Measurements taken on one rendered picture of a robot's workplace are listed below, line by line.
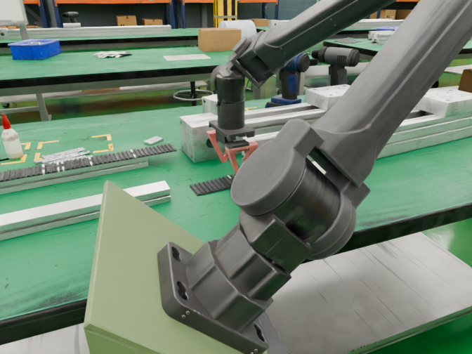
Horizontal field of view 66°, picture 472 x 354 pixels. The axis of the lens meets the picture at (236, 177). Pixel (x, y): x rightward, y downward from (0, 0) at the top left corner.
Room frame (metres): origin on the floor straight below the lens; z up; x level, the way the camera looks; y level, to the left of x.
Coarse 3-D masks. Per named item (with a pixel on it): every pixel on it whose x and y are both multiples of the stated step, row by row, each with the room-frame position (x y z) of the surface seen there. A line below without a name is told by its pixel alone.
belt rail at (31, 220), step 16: (128, 192) 0.64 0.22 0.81; (144, 192) 0.64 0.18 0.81; (160, 192) 0.64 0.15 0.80; (32, 208) 0.58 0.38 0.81; (48, 208) 0.58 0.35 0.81; (64, 208) 0.58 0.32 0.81; (80, 208) 0.58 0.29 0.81; (96, 208) 0.59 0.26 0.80; (0, 224) 0.52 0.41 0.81; (16, 224) 0.53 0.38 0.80; (32, 224) 0.54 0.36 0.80; (48, 224) 0.55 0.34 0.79; (64, 224) 0.56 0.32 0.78; (0, 240) 0.52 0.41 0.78
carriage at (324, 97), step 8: (312, 88) 1.13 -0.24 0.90; (320, 88) 1.13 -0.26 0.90; (328, 88) 1.13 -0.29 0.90; (336, 88) 1.13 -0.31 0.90; (344, 88) 1.13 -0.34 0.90; (312, 96) 1.09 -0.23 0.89; (320, 96) 1.05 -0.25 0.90; (328, 96) 1.03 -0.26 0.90; (336, 96) 1.04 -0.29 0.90; (312, 104) 1.09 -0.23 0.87; (320, 104) 1.05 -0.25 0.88; (328, 104) 1.02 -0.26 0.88
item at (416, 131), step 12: (408, 120) 0.93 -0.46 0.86; (420, 120) 0.93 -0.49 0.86; (432, 120) 0.95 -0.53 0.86; (444, 120) 0.97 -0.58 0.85; (456, 120) 1.01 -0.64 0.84; (468, 120) 1.02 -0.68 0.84; (276, 132) 0.84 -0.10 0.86; (396, 132) 0.91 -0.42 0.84; (408, 132) 0.91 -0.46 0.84; (420, 132) 0.93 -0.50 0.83; (432, 132) 0.95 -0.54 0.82; (444, 132) 0.99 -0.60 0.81; (456, 132) 1.00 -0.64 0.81; (468, 132) 1.03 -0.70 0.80; (396, 144) 0.90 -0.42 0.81; (408, 144) 0.92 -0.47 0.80; (420, 144) 0.94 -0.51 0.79; (432, 144) 0.96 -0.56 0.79; (384, 156) 0.88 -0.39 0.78
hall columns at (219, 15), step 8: (216, 0) 6.73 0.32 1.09; (224, 0) 6.64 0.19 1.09; (232, 0) 6.70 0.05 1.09; (216, 8) 6.74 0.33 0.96; (224, 8) 6.64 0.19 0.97; (232, 8) 6.70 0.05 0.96; (216, 16) 6.74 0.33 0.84; (224, 16) 6.64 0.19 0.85; (232, 16) 6.69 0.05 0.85; (216, 24) 6.75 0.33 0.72
